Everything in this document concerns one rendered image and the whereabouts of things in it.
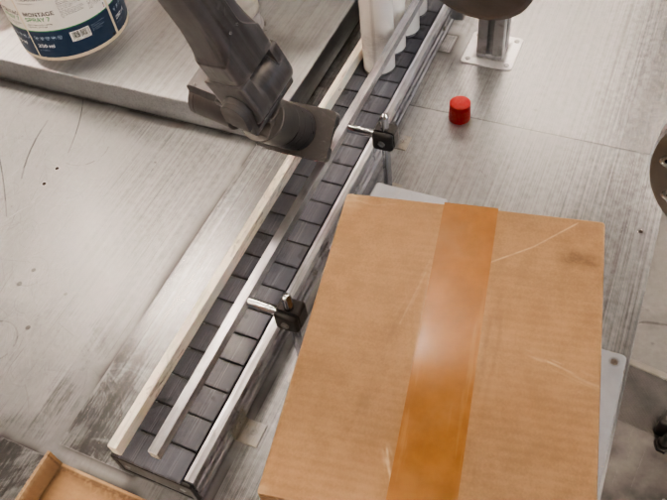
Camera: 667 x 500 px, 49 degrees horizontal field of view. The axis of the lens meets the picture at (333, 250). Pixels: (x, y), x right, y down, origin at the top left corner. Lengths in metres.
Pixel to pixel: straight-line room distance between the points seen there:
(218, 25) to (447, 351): 0.37
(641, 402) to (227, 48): 1.16
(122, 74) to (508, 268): 0.86
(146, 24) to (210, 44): 0.69
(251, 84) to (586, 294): 0.39
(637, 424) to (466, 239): 0.98
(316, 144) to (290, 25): 0.44
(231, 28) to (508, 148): 0.55
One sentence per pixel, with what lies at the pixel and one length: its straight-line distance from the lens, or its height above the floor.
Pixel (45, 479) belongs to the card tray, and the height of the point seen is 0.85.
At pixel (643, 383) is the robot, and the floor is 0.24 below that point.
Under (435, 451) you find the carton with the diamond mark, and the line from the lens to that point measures 0.57.
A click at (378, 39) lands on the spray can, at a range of 1.16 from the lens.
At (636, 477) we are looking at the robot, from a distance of 1.53.
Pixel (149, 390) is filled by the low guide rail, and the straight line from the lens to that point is 0.87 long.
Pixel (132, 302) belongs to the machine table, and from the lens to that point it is 1.06.
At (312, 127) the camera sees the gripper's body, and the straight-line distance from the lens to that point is 0.93.
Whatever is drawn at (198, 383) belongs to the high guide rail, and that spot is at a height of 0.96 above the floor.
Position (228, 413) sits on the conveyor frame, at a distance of 0.88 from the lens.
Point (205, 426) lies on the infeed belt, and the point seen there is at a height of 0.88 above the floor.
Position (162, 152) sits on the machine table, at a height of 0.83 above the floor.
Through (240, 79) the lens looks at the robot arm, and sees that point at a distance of 0.77.
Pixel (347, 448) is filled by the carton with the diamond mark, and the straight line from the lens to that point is 0.57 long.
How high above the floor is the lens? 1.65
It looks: 52 degrees down
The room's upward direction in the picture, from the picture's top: 10 degrees counter-clockwise
